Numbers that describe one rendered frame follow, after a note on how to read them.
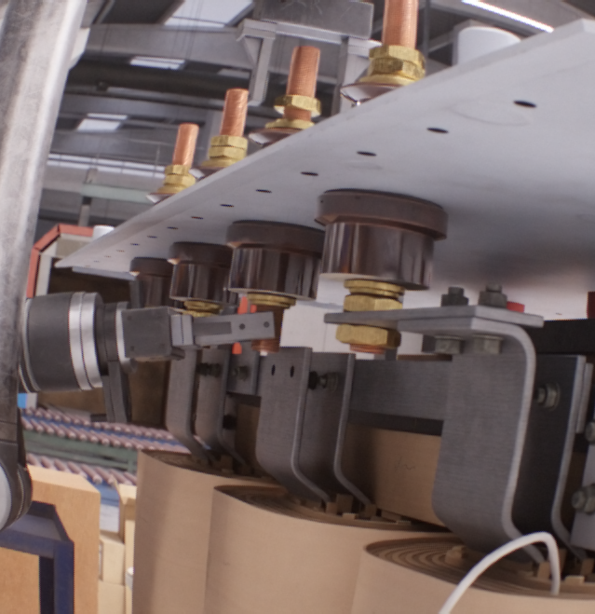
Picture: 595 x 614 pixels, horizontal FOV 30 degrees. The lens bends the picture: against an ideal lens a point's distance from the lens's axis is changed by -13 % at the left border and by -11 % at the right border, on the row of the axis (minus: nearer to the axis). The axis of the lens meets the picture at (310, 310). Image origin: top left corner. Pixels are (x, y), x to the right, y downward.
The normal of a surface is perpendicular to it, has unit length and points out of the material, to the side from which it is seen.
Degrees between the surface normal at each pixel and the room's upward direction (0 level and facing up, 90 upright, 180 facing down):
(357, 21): 90
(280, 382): 90
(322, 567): 90
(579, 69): 180
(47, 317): 60
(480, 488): 90
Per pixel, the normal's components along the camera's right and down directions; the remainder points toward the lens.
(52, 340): 0.00, -0.02
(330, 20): 0.29, -0.03
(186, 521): -0.55, -0.12
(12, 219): 0.69, -0.03
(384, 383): -0.94, -0.14
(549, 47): 0.06, 1.00
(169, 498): -0.77, -0.14
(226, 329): 0.49, -0.10
